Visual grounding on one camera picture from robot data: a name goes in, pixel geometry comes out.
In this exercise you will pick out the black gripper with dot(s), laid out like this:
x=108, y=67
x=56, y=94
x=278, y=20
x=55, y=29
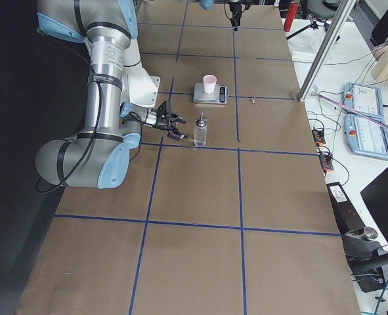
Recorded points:
x=235, y=8
x=165, y=125

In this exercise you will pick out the pink plastic cup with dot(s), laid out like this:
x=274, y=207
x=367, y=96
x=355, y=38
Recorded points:
x=209, y=83

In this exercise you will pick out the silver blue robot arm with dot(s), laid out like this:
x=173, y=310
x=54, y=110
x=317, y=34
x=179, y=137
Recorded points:
x=208, y=4
x=98, y=155

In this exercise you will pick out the grey digital kitchen scale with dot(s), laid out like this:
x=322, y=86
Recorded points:
x=218, y=96

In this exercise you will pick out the red cylinder bottle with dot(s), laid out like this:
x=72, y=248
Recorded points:
x=291, y=13

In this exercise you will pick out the upper blue teach pendant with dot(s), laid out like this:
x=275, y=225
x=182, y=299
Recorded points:
x=363, y=98

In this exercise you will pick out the blue teach pendant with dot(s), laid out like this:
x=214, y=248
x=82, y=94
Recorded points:
x=363, y=98
x=366, y=138

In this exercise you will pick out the lower blue teach pendant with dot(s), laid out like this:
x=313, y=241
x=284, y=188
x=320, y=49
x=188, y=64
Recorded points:
x=366, y=138

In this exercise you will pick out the black box with label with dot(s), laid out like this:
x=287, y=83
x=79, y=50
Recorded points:
x=346, y=215

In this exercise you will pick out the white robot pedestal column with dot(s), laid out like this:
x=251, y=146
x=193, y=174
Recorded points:
x=138, y=87

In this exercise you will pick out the aluminium frame post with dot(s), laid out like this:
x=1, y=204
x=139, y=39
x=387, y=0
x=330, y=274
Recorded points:
x=340, y=17

